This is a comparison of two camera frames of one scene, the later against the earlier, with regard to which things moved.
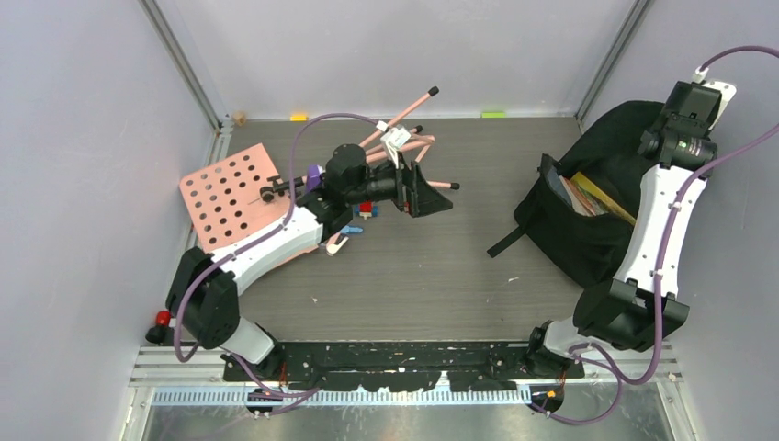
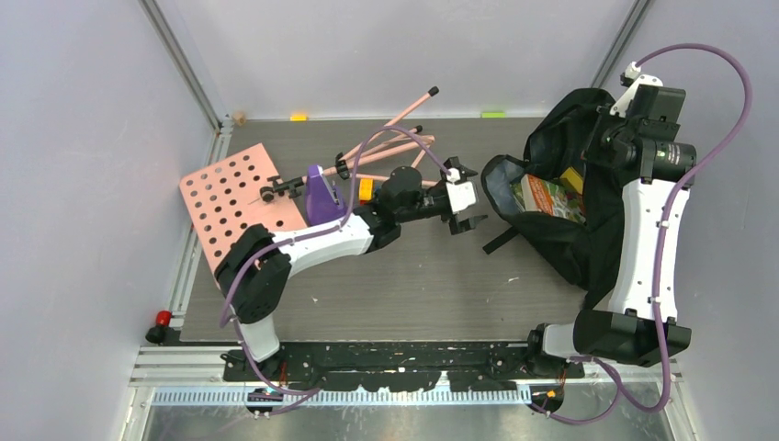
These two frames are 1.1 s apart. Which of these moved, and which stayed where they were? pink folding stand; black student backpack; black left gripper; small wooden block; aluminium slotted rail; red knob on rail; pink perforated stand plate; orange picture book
Moved: orange picture book; black student backpack; black left gripper
Stayed: small wooden block; pink perforated stand plate; red knob on rail; aluminium slotted rail; pink folding stand
